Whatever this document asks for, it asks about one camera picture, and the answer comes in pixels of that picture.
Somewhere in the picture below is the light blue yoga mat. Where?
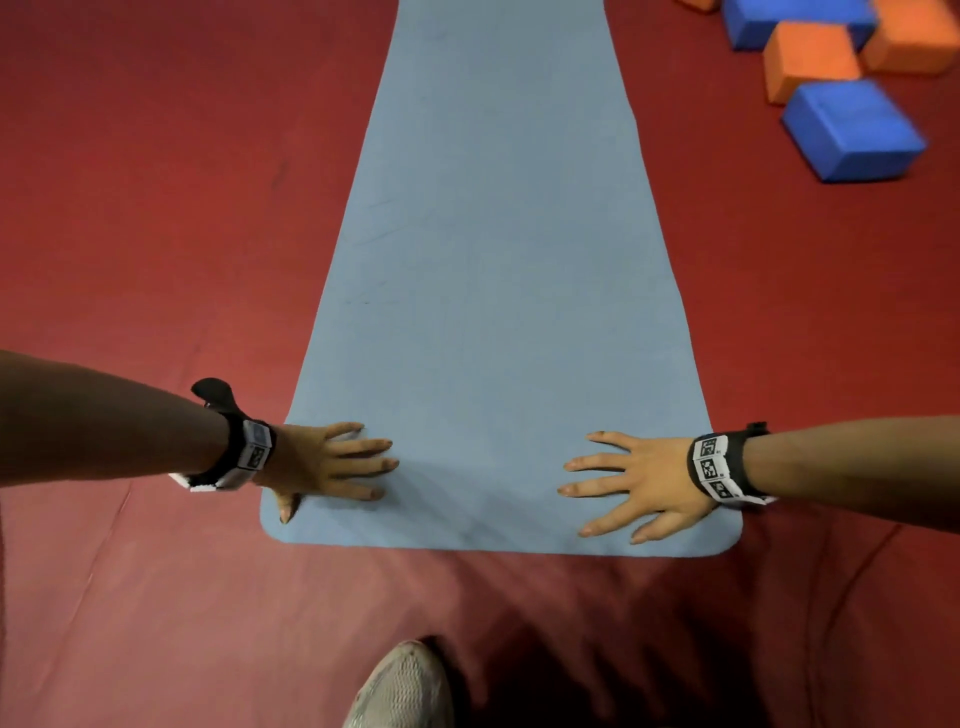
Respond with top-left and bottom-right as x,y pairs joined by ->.
260,0 -> 744,559

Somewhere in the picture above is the person's left forearm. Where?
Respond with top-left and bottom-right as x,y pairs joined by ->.
0,350 -> 230,489

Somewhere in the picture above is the person's right hand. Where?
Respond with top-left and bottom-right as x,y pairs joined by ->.
557,431 -> 718,545

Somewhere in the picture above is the person's white shoe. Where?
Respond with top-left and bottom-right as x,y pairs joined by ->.
342,639 -> 455,728

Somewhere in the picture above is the black cable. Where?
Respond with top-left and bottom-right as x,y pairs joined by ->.
813,521 -> 905,728

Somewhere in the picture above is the person's left hand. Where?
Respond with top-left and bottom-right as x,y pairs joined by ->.
258,422 -> 400,526

